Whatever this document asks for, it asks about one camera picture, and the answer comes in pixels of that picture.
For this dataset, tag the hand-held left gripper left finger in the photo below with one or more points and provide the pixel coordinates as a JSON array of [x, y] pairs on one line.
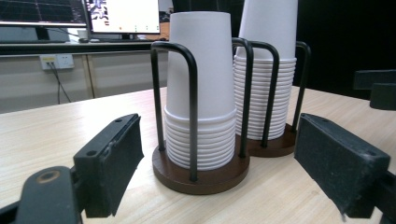
[[106, 161]]

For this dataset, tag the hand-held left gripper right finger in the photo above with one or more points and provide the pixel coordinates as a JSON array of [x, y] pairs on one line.
[[339, 161]]

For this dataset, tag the stack of white cups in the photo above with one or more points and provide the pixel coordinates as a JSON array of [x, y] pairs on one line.
[[271, 28], [205, 77]]

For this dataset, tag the black desk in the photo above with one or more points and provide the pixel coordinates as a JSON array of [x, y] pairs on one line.
[[62, 48]]

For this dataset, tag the computer mouse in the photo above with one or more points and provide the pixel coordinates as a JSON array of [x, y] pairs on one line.
[[83, 40]]

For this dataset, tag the bright computer monitor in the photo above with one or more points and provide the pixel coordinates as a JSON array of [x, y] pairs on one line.
[[124, 15]]

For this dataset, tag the dark computer monitor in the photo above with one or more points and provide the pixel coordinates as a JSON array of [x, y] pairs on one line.
[[40, 11]]

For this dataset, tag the white wall socket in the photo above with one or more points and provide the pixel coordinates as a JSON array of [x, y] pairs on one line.
[[57, 61]]

